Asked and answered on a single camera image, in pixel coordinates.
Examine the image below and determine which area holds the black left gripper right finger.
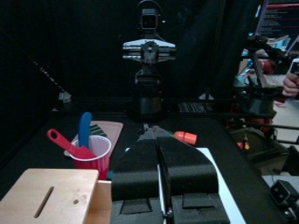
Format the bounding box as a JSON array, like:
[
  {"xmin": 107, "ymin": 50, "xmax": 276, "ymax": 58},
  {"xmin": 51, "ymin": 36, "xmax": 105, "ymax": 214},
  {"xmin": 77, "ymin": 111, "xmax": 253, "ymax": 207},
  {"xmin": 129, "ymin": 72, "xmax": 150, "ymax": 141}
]
[{"xmin": 154, "ymin": 125, "xmax": 230, "ymax": 224}]

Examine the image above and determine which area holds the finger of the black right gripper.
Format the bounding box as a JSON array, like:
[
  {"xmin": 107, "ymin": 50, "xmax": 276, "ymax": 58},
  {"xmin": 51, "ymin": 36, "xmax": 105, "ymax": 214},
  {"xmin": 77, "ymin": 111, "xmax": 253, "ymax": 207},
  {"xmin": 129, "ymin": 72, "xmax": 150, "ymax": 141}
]
[
  {"xmin": 138, "ymin": 41, "xmax": 152, "ymax": 65},
  {"xmin": 149, "ymin": 41, "xmax": 161, "ymax": 65}
]

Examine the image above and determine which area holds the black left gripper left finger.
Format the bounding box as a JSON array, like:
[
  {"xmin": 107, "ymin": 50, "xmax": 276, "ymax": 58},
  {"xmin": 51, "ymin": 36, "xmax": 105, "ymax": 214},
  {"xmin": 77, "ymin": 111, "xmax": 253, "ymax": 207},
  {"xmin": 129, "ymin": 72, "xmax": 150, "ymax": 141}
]
[{"xmin": 109, "ymin": 125, "xmax": 164, "ymax": 224}]

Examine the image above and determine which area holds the white smartphone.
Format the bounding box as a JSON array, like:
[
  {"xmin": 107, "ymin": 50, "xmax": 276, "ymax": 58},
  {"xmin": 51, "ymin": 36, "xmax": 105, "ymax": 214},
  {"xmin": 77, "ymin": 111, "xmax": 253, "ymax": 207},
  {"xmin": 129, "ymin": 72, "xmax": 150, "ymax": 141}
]
[{"xmin": 286, "ymin": 57, "xmax": 299, "ymax": 76}]

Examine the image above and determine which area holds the white cutting board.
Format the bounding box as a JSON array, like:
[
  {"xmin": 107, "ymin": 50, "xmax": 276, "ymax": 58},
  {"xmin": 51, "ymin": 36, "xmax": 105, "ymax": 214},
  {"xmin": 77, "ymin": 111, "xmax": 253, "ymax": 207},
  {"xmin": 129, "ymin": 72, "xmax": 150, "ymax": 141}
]
[{"xmin": 123, "ymin": 147, "xmax": 248, "ymax": 224}]

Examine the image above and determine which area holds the pink plate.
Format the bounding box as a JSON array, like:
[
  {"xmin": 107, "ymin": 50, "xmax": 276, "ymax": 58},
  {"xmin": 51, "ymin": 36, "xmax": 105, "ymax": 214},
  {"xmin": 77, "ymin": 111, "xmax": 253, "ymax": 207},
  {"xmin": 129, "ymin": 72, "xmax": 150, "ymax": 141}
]
[{"xmin": 62, "ymin": 120, "xmax": 125, "ymax": 159}]

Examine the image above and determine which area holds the green black toy sushi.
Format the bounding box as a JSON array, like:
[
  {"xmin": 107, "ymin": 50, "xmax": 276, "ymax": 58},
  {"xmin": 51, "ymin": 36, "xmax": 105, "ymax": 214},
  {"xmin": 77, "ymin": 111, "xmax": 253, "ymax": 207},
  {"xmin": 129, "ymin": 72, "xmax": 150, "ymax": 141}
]
[{"xmin": 87, "ymin": 123, "xmax": 109, "ymax": 138}]

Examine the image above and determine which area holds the person's hand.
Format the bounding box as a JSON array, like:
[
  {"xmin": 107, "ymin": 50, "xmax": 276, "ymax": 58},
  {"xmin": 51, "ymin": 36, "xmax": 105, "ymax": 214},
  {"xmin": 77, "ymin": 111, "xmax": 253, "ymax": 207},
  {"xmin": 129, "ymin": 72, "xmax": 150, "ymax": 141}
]
[{"xmin": 280, "ymin": 72, "xmax": 299, "ymax": 98}]

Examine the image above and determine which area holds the red plastic cup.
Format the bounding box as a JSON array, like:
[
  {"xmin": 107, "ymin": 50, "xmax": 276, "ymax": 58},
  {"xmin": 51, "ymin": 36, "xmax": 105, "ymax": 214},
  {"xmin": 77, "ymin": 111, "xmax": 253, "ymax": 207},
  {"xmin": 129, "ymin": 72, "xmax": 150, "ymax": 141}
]
[{"xmin": 69, "ymin": 134, "xmax": 113, "ymax": 180}]

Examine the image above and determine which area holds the orange toy carrot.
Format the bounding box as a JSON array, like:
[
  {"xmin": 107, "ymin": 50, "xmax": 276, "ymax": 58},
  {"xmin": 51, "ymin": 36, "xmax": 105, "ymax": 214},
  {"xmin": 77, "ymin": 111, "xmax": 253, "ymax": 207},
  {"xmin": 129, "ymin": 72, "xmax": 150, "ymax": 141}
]
[{"xmin": 166, "ymin": 129, "xmax": 198, "ymax": 146}]

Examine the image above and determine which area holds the red toy spatula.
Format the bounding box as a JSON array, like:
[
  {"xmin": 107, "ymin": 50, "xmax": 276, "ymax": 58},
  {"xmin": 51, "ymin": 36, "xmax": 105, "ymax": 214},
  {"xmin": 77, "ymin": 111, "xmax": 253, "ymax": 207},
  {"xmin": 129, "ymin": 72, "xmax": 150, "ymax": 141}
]
[{"xmin": 45, "ymin": 128, "xmax": 97, "ymax": 160}]

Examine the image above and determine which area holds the wooden box with slot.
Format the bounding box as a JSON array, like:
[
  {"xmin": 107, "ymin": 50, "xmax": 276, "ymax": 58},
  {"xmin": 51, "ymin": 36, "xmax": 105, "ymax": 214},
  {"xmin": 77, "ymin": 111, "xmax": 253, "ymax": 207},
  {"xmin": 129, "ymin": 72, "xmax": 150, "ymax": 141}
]
[{"xmin": 0, "ymin": 168, "xmax": 113, "ymax": 224}]

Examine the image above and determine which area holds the computer monitor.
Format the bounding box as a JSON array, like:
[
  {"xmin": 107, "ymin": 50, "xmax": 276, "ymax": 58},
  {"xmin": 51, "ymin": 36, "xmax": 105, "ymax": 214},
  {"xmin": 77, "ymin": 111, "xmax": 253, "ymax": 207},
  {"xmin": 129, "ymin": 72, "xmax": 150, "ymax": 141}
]
[{"xmin": 254, "ymin": 0, "xmax": 299, "ymax": 39}]

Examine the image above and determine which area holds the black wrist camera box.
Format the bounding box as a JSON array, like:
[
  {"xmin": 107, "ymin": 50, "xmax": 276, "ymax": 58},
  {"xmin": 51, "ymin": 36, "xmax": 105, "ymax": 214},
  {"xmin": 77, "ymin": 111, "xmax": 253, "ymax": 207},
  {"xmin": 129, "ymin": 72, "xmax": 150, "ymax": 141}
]
[{"xmin": 138, "ymin": 8, "xmax": 161, "ymax": 31}]

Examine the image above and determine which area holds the white frame bracket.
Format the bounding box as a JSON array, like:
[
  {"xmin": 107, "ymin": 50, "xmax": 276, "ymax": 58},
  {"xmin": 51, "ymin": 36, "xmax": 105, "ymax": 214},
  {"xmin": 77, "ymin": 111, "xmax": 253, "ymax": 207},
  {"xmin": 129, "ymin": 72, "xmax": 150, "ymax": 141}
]
[
  {"xmin": 197, "ymin": 93, "xmax": 214, "ymax": 101},
  {"xmin": 57, "ymin": 90, "xmax": 73, "ymax": 103}
]

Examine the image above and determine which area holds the black camera device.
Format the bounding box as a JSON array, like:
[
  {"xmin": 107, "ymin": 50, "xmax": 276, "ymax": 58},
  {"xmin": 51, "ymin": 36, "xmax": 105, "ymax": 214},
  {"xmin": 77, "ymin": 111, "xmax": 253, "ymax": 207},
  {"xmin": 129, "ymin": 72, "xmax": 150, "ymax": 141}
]
[{"xmin": 268, "ymin": 179, "xmax": 299, "ymax": 208}]

